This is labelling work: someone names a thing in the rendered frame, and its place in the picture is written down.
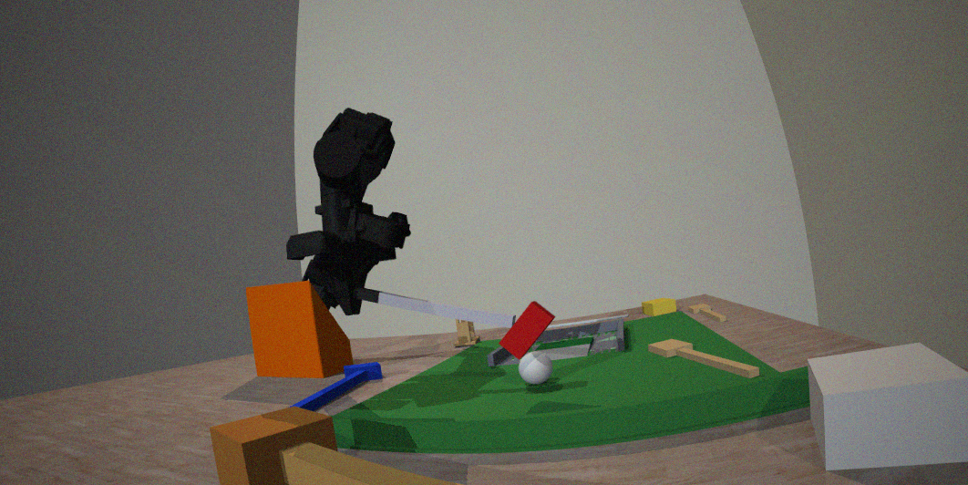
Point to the white golf ball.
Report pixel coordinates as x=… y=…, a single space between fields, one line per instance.
x=535 y=367

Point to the green putting mat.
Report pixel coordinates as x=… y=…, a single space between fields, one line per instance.
x=465 y=386

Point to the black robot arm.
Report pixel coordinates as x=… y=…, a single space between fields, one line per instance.
x=351 y=154

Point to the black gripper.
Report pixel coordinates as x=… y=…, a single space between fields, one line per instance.
x=343 y=264

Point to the yellow rectangular block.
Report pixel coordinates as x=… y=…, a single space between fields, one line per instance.
x=659 y=306

